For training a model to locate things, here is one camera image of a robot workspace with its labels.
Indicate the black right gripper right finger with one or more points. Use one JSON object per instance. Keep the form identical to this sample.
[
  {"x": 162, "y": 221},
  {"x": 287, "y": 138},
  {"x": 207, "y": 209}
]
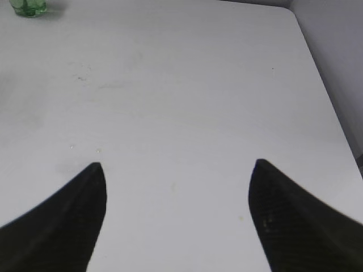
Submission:
[{"x": 299, "y": 232}]

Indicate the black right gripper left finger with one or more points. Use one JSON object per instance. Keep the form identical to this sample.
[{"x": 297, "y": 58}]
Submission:
[{"x": 60, "y": 233}]

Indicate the green plastic soda bottle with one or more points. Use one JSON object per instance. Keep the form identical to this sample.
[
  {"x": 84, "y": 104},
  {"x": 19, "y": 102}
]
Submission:
[{"x": 29, "y": 8}]

